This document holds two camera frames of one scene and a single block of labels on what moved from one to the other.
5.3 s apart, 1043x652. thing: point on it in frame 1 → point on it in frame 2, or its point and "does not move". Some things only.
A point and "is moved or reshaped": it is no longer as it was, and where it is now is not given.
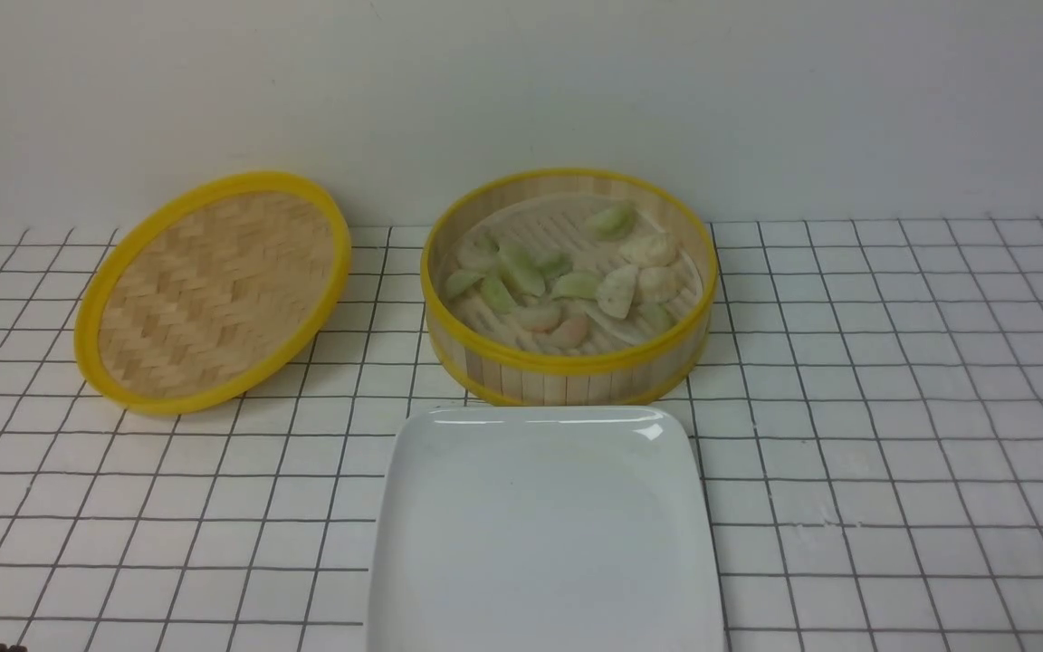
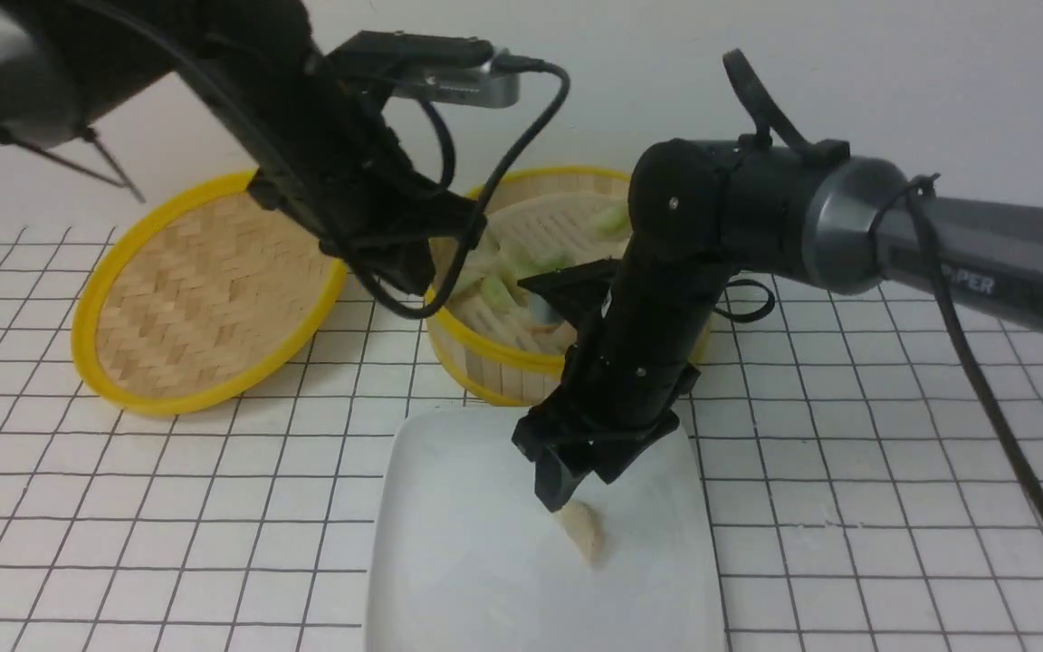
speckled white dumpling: (617, 291) is moved or reshaped
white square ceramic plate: (540, 529) does not move
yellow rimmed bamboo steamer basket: (570, 286) does not move
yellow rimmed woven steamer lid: (209, 291) does not move
